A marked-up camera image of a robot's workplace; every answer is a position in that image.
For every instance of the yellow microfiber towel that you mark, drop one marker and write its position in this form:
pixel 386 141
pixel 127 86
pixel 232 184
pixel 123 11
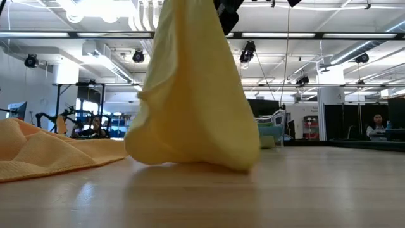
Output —
pixel 196 111

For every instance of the green microfiber towel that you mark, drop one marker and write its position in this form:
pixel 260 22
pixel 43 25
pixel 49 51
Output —
pixel 265 124

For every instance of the lime microfiber towel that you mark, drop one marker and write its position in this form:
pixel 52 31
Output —
pixel 267 142

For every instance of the orange microfiber towel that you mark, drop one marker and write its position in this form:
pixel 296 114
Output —
pixel 38 152

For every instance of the black ceiling spot lamp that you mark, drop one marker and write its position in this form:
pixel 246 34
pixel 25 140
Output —
pixel 302 80
pixel 31 61
pixel 248 50
pixel 138 57
pixel 362 58

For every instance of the black background screen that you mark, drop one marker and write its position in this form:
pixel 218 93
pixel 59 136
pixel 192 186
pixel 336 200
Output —
pixel 265 107

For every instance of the clear plastic bin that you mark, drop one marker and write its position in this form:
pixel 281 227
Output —
pixel 278 118

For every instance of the red shelf unit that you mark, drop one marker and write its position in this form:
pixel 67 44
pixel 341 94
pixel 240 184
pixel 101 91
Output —
pixel 310 128

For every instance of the black partition panels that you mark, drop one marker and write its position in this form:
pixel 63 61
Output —
pixel 335 122

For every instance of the person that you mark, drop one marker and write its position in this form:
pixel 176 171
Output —
pixel 95 125
pixel 377 122

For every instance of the background black robot arms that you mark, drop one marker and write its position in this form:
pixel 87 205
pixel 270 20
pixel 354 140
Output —
pixel 47 118

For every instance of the small background monitor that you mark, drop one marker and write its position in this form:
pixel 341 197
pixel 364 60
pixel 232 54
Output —
pixel 19 110

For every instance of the black aluminium frame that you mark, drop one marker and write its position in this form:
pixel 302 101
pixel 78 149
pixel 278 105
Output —
pixel 348 145

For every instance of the black background stand frame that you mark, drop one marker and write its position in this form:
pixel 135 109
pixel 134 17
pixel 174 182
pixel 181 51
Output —
pixel 58 98

